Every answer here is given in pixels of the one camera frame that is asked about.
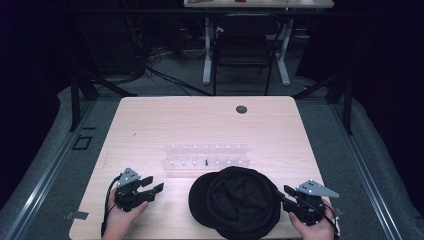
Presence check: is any person's left hand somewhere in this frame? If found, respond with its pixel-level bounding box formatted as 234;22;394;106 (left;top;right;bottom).
101;189;150;240

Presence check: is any black metal stand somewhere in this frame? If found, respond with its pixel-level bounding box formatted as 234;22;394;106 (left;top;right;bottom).
292;70;355;136
68;71;138;133

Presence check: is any aluminium floor rail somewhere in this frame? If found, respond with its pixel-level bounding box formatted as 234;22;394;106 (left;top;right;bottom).
328;99;405;240
2;99;96;240

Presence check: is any black chair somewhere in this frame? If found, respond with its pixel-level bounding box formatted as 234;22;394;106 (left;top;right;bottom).
212;13;279;97

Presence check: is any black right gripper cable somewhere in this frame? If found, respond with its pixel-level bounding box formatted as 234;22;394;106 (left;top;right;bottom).
299;196;340;238

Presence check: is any person's right hand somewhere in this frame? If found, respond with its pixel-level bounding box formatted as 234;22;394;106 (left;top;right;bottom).
288;199;341;240

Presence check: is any clear acrylic peg rack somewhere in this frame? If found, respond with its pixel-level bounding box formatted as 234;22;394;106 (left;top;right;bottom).
161;143;251;172

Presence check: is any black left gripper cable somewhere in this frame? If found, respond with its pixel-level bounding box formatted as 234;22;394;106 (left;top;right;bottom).
100;173;124;238

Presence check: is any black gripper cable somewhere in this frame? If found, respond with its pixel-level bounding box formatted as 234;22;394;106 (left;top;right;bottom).
100;173;124;238
299;196;340;238

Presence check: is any white-legged desk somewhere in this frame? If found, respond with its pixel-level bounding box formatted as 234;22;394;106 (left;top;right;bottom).
183;0;335;87

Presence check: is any bundle of floor cables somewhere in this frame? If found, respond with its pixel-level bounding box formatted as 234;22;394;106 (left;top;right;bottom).
124;16;214;98

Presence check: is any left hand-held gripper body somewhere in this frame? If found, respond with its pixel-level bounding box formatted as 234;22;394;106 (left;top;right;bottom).
114;167;158;213

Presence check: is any black cap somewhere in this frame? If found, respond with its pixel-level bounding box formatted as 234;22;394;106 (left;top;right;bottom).
187;165;285;240

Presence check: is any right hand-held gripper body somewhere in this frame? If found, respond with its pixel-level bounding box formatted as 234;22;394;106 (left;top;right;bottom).
292;179;341;227

